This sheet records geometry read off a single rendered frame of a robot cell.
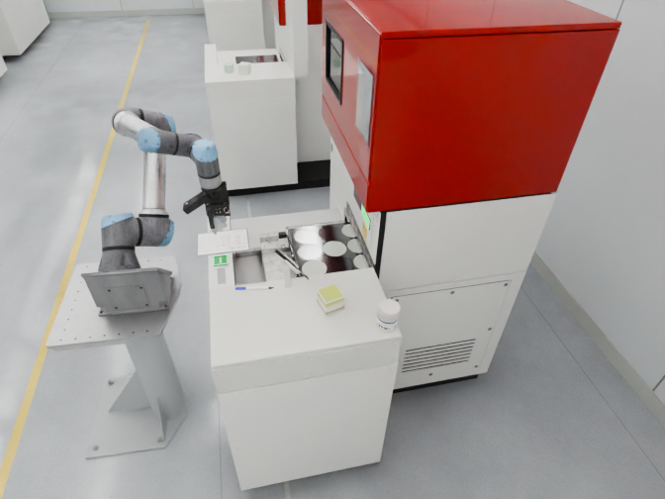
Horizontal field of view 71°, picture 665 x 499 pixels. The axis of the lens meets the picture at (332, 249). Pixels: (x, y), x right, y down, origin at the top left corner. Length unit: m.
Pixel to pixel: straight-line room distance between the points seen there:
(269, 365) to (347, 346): 0.26
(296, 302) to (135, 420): 1.27
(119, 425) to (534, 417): 2.09
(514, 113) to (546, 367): 1.70
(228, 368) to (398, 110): 0.95
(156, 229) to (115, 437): 1.12
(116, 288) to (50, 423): 1.12
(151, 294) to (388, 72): 1.15
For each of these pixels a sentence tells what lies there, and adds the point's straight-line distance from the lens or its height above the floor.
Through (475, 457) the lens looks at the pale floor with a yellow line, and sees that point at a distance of 2.51.
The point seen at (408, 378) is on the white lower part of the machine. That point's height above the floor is 0.16.
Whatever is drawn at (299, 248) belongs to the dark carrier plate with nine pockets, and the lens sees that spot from 1.98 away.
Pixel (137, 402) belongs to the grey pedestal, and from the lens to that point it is 2.63.
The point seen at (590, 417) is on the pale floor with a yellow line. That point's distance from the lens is 2.86.
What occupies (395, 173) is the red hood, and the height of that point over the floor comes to 1.37.
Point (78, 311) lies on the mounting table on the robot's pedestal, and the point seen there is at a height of 0.82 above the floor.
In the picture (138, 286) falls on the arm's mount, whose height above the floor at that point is 0.96.
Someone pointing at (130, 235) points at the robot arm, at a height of 1.06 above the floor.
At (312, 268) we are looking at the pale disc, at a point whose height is 0.90.
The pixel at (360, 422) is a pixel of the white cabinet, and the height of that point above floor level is 0.46.
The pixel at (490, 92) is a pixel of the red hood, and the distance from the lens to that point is 1.57.
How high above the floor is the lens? 2.17
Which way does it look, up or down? 40 degrees down
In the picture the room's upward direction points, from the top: 1 degrees clockwise
